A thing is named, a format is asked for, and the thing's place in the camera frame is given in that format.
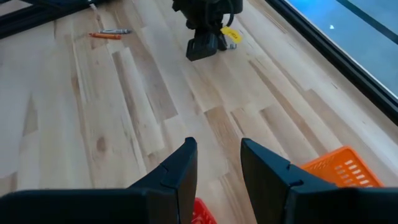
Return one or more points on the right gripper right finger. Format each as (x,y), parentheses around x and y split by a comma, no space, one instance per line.
(264,183)

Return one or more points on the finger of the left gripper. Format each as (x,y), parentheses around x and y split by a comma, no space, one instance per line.
(202,46)
(222,42)

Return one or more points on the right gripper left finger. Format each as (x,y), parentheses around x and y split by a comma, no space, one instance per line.
(180,180)

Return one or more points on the white crayon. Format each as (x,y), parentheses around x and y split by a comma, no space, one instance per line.
(232,46)

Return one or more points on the orange crayon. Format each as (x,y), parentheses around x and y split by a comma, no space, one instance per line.
(105,36)

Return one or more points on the red plastic basket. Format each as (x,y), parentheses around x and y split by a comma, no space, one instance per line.
(203,214)

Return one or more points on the orange plastic basket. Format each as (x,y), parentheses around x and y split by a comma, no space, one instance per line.
(342,168)

